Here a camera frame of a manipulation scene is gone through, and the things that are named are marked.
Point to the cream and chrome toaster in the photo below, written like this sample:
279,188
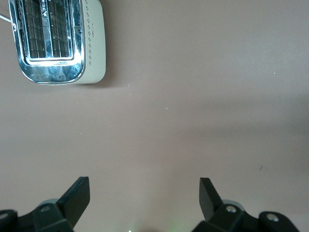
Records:
95,48

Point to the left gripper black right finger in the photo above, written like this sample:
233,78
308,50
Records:
210,205

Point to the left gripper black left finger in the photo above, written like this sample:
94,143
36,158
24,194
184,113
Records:
72,203

